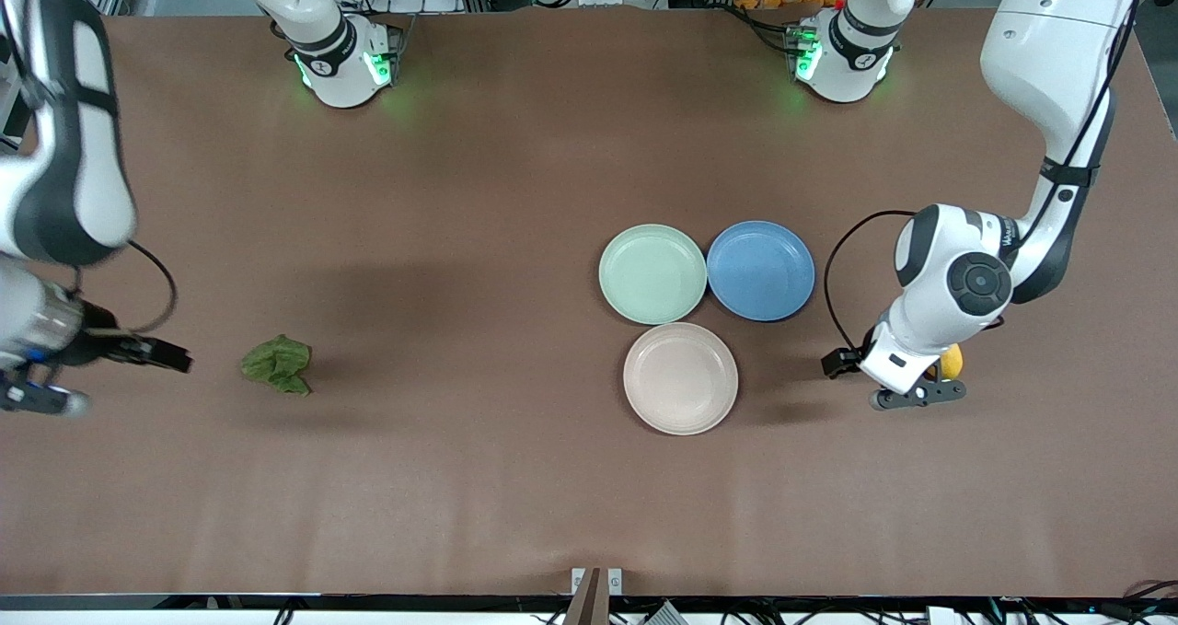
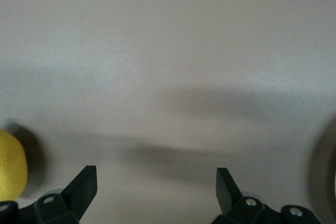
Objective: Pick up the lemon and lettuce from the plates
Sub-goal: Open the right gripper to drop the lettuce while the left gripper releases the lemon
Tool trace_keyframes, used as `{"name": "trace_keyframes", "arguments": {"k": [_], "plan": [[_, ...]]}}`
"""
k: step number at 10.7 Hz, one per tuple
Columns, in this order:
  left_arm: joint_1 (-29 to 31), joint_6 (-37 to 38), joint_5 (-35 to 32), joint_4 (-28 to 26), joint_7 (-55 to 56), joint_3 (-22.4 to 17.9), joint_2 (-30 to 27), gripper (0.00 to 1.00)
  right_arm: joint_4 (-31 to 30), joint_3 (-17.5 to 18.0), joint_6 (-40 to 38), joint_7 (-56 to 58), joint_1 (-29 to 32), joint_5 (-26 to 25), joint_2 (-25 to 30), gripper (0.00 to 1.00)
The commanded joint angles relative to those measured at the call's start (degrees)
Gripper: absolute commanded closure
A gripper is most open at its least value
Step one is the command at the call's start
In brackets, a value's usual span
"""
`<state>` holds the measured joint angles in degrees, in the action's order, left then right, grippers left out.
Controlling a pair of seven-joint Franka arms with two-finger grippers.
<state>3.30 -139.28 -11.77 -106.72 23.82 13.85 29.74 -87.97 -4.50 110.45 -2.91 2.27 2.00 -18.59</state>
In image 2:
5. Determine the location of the yellow lemon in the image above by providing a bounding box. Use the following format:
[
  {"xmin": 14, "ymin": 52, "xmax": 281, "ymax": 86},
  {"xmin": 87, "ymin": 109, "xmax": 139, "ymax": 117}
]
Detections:
[{"xmin": 0, "ymin": 129, "xmax": 28, "ymax": 201}]

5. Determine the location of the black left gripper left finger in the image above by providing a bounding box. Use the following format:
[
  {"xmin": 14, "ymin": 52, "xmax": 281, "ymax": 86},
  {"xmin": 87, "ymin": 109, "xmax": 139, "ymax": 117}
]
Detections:
[{"xmin": 0, "ymin": 165, "xmax": 98, "ymax": 224}]

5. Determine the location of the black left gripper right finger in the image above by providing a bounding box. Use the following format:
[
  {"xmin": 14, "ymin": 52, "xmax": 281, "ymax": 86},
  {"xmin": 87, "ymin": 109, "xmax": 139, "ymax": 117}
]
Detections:
[{"xmin": 209, "ymin": 167, "xmax": 324, "ymax": 224}]

